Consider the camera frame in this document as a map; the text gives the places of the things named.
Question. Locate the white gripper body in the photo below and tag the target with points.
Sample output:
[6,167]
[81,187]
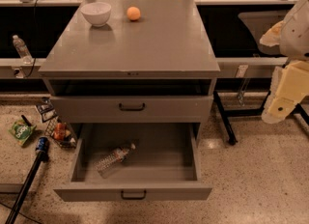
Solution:
[296,36]

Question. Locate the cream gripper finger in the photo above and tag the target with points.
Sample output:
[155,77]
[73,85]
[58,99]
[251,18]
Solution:
[277,110]
[272,36]

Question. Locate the clear plastic water bottle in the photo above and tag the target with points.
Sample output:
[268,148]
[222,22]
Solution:
[105,164]

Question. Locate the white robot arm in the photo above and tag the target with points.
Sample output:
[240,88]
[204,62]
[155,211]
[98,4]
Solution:
[294,42]

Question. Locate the open grey bottom drawer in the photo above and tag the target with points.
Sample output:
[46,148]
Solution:
[165,163]

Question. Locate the grey metal drawer cabinet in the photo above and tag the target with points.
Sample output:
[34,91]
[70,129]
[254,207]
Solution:
[165,53]

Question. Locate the closed grey upper drawer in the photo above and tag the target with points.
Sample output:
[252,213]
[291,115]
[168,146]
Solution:
[179,109]

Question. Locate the upright water bottle background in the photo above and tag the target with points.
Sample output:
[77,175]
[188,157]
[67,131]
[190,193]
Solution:
[22,50]

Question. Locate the orange fruit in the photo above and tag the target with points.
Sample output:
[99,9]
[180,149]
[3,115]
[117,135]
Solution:
[133,13]

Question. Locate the white ceramic bowl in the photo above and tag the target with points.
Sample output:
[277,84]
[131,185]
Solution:
[97,13]

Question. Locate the dark snack packet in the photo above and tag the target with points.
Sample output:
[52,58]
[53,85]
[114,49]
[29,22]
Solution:
[46,110]

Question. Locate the black pole with blue tip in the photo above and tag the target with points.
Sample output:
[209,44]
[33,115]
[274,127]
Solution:
[41,156]

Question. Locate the green snack bag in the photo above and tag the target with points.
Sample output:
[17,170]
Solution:
[21,132]

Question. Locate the black drawer handle upper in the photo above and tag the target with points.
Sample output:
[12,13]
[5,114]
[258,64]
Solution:
[136,107]

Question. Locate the black drawer handle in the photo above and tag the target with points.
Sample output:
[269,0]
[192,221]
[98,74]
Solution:
[136,107]
[133,195]

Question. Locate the black drawer handle lower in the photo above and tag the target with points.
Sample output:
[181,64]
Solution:
[133,195]

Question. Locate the wire basket with items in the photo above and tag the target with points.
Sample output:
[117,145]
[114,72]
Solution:
[59,133]

